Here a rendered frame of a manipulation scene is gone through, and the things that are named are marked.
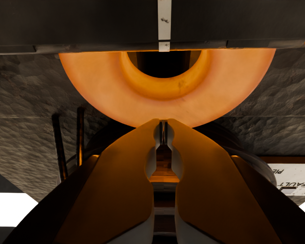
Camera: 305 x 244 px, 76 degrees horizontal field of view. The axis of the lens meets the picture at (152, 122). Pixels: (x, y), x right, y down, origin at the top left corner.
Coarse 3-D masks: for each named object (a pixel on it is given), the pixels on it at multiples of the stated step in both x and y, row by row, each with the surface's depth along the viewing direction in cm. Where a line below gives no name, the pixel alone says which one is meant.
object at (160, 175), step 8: (160, 144) 28; (160, 152) 27; (168, 152) 27; (160, 160) 27; (168, 160) 27; (72, 168) 33; (160, 168) 26; (168, 168) 26; (256, 168) 31; (152, 176) 24; (160, 176) 24; (168, 176) 24; (176, 176) 24; (264, 176) 32; (152, 184) 24; (160, 184) 24; (168, 184) 24; (176, 184) 24; (160, 192) 26; (168, 192) 26
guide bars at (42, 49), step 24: (0, 48) 11; (24, 48) 11; (48, 48) 11; (72, 48) 11; (96, 48) 11; (120, 48) 11; (144, 48) 11; (192, 48) 11; (216, 48) 11; (240, 48) 11
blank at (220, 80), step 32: (64, 64) 15; (96, 64) 14; (128, 64) 17; (224, 64) 14; (256, 64) 14; (96, 96) 17; (128, 96) 17; (160, 96) 17; (192, 96) 16; (224, 96) 16
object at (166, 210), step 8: (160, 200) 25; (168, 200) 25; (160, 208) 25; (168, 208) 25; (160, 216) 27; (168, 216) 27; (160, 224) 26; (168, 224) 26; (160, 232) 26; (168, 232) 26
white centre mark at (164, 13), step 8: (160, 0) 9; (168, 0) 9; (160, 8) 9; (168, 8) 9; (160, 16) 9; (168, 16) 9; (160, 24) 9; (168, 24) 9; (160, 32) 10; (168, 32) 10; (160, 48) 11; (168, 48) 11
